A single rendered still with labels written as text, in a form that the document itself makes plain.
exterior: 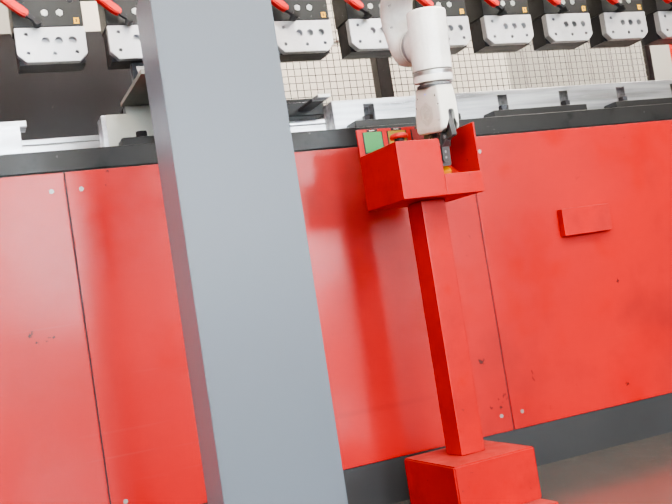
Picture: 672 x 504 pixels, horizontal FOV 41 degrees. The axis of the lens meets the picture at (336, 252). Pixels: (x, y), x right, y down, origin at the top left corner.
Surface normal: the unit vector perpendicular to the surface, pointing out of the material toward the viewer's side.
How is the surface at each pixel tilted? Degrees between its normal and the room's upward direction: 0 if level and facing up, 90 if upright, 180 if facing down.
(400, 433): 90
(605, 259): 90
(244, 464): 90
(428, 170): 90
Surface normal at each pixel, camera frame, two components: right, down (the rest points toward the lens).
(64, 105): 0.37, -0.11
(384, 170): -0.89, 0.11
